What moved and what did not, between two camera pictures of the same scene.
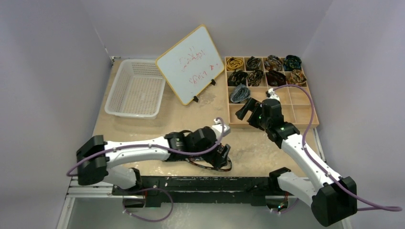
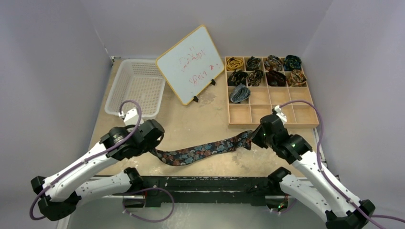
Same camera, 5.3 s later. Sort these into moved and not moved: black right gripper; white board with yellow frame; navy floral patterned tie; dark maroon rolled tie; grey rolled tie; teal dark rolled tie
Moved: navy floral patterned tie; black right gripper
Not moved: dark maroon rolled tie; white board with yellow frame; grey rolled tie; teal dark rolled tie
